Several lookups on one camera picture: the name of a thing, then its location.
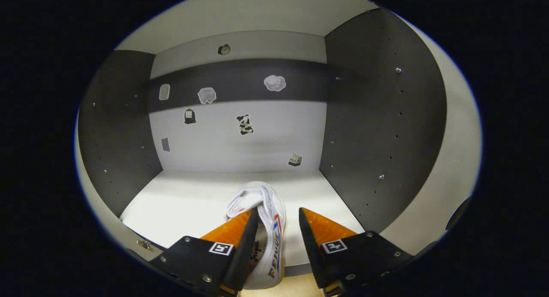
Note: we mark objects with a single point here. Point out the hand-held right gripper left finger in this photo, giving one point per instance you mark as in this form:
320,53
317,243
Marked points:
246,254

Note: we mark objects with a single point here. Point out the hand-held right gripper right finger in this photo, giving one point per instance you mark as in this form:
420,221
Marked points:
311,250

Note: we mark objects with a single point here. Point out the white canvas shoe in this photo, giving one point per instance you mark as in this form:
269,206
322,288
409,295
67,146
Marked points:
268,202

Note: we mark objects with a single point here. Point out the white shoe cabinet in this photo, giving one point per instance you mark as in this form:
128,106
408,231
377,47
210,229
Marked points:
214,151

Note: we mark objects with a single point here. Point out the metal door hinge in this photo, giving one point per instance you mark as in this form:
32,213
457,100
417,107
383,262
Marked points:
145,244

